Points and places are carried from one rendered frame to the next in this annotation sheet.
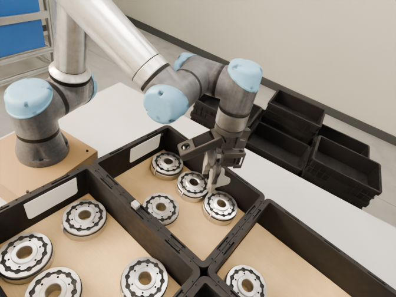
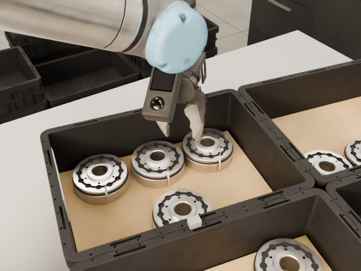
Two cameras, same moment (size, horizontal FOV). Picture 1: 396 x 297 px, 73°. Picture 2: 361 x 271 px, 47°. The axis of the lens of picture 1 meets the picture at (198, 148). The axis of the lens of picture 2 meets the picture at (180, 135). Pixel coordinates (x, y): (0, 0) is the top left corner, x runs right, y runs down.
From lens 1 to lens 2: 0.43 m
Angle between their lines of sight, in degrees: 37
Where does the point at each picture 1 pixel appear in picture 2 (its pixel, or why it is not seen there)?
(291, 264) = (304, 124)
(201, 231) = (231, 184)
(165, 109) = (197, 36)
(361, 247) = (282, 73)
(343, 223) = (250, 70)
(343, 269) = (335, 81)
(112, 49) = (69, 10)
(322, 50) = not seen: outside the picture
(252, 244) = not seen: hidden behind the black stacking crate
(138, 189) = (123, 233)
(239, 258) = not seen: hidden behind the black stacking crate
